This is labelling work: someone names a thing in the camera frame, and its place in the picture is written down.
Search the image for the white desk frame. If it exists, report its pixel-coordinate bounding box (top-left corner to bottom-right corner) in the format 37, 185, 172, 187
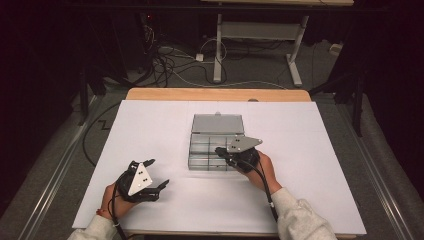
199, 0, 355, 88

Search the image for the aluminium floor rail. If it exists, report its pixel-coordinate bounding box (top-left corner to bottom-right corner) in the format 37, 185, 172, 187
335, 103, 417, 240
13, 95, 103, 240

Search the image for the white floor cable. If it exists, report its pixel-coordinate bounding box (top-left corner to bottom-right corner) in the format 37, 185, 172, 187
171, 68, 288, 91

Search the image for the black metal stand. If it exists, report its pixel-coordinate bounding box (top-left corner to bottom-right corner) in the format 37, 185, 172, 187
77, 63, 108, 127
309, 66, 367, 138

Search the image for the clear plastic compartment box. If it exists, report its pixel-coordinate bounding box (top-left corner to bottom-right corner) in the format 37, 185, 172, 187
187, 111, 248, 172

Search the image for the tangle of floor cables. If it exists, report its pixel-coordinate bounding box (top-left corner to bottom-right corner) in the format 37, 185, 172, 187
141, 13, 229, 89

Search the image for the black floor cable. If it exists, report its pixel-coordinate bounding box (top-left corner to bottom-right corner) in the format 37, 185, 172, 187
81, 101, 122, 168

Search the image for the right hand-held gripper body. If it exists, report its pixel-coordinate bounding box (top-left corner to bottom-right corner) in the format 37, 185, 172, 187
225, 135, 264, 174

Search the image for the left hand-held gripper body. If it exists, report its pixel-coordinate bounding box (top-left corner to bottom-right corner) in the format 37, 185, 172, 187
115, 160, 162, 204

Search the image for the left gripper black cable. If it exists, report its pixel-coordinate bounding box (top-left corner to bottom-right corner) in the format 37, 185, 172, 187
110, 170, 130, 240

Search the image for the person's left hand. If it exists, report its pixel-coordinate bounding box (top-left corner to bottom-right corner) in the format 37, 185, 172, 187
101, 182, 142, 220

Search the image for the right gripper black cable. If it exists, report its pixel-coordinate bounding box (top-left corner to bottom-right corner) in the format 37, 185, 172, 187
233, 158, 280, 223

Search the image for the person's right hand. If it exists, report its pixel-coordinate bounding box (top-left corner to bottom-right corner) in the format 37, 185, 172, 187
244, 150, 283, 196

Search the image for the white table mat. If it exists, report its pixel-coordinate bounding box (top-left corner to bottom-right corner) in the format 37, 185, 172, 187
72, 99, 368, 236

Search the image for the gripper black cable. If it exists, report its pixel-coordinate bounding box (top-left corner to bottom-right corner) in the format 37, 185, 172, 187
110, 170, 130, 240
233, 158, 280, 223

